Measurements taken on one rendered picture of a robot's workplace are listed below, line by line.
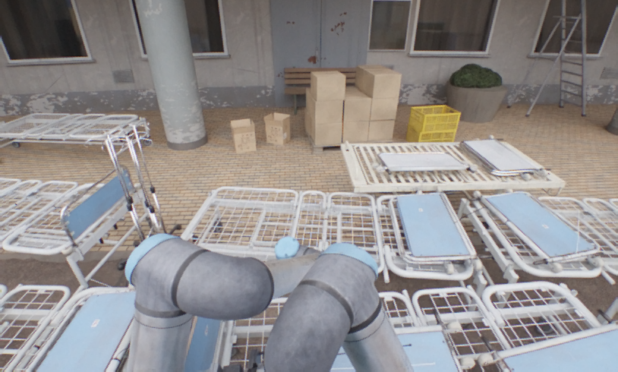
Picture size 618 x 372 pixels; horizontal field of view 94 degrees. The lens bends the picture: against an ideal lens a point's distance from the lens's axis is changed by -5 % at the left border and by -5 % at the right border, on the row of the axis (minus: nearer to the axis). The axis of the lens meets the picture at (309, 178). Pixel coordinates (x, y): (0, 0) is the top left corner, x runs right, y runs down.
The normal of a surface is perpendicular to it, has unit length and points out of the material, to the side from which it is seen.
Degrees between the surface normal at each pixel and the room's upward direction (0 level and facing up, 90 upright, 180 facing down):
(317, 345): 54
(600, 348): 1
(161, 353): 73
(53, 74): 90
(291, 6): 90
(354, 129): 90
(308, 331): 41
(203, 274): 30
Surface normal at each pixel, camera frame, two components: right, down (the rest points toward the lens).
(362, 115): 0.19, 0.48
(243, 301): 0.51, 0.12
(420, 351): 0.00, -0.83
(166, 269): -0.26, -0.42
